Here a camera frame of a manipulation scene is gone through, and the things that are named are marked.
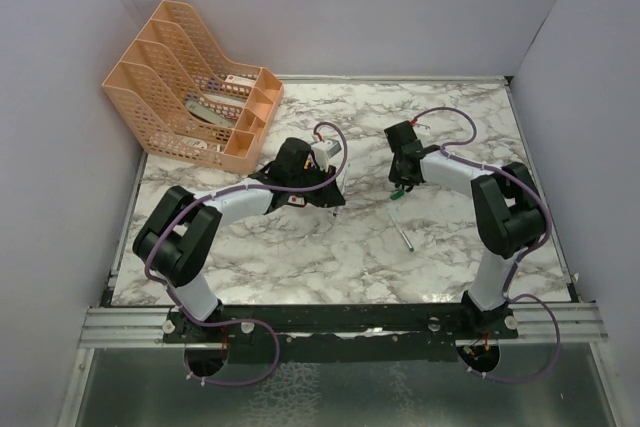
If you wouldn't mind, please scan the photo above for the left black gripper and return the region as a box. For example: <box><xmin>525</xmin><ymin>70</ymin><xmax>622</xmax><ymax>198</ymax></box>
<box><xmin>289</xmin><ymin>161</ymin><xmax>345</xmax><ymax>208</ymax></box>

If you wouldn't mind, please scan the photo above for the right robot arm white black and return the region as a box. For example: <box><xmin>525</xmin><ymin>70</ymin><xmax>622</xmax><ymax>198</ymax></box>
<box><xmin>384</xmin><ymin>121</ymin><xmax>548</xmax><ymax>338</ymax></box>

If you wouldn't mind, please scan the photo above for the white pen blue end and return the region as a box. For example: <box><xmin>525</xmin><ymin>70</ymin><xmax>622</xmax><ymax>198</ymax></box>
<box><xmin>340</xmin><ymin>163</ymin><xmax>350</xmax><ymax>195</ymax></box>

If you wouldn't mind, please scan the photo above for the white card in organizer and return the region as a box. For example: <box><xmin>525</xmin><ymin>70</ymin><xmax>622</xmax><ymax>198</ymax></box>
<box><xmin>224</xmin><ymin>74</ymin><xmax>256</xmax><ymax>88</ymax></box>

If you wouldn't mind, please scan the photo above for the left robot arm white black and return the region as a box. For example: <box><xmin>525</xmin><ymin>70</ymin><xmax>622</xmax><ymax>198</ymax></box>
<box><xmin>132</xmin><ymin>137</ymin><xmax>348</xmax><ymax>342</ymax></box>

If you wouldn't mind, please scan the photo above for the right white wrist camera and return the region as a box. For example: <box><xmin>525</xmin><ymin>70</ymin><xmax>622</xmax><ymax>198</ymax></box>
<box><xmin>413</xmin><ymin>123</ymin><xmax>430</xmax><ymax>137</ymax></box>

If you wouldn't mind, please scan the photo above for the orange mesh file organizer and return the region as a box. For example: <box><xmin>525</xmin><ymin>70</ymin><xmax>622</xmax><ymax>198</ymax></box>
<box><xmin>102</xmin><ymin>0</ymin><xmax>284</xmax><ymax>174</ymax></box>

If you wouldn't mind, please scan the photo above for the grey stapler in organizer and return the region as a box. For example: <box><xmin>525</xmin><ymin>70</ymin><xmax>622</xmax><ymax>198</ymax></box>
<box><xmin>185</xmin><ymin>100</ymin><xmax>234</xmax><ymax>128</ymax></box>

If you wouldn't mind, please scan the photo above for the white pen green end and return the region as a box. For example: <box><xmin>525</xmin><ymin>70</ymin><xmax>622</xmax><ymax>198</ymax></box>
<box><xmin>388</xmin><ymin>210</ymin><xmax>415</xmax><ymax>252</ymax></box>

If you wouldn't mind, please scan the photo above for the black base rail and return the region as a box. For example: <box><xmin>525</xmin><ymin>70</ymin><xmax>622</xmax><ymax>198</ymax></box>
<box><xmin>163</xmin><ymin>303</ymin><xmax>518</xmax><ymax>364</ymax></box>

